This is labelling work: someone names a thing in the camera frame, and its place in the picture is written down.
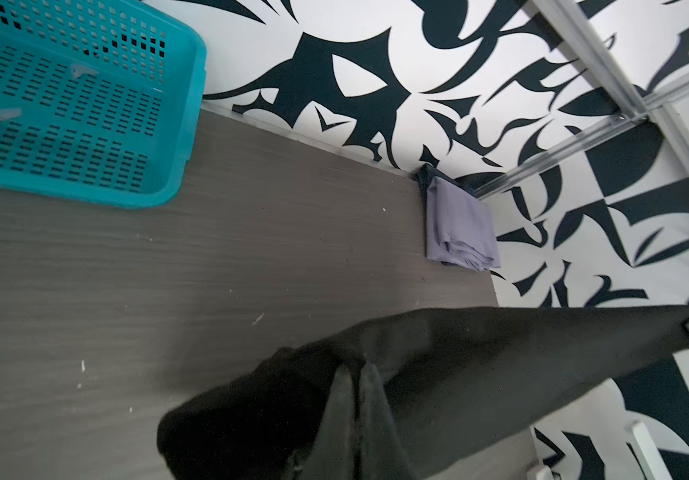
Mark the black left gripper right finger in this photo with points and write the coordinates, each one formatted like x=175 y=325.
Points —
x=382 y=455

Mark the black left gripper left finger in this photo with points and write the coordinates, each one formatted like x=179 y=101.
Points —
x=333 y=455

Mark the black garment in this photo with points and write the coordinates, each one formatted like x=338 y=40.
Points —
x=457 y=381

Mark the lilac skirt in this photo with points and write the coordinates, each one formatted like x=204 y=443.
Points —
x=460 y=228

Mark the teal plastic basket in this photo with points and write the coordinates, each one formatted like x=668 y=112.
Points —
x=99 y=100

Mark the aluminium cage frame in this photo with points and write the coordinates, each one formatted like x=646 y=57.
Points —
x=572 y=25

